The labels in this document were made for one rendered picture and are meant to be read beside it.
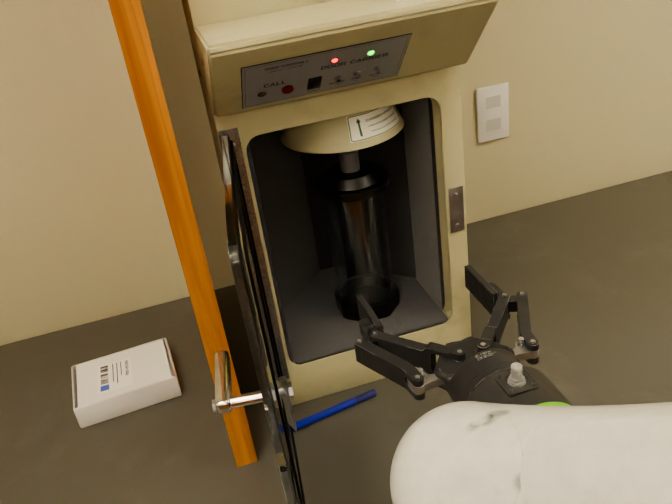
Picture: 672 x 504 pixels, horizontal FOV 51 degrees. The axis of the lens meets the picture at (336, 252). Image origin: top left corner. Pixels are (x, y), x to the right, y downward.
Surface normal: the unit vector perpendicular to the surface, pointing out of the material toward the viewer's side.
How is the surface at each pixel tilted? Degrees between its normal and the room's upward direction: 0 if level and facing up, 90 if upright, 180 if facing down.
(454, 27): 135
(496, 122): 90
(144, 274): 90
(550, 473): 49
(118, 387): 0
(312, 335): 0
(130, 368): 0
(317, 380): 90
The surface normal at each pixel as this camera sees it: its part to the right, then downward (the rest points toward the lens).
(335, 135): -0.11, 0.11
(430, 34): 0.29, 0.92
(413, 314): -0.13, -0.86
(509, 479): -0.77, -0.30
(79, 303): 0.28, 0.44
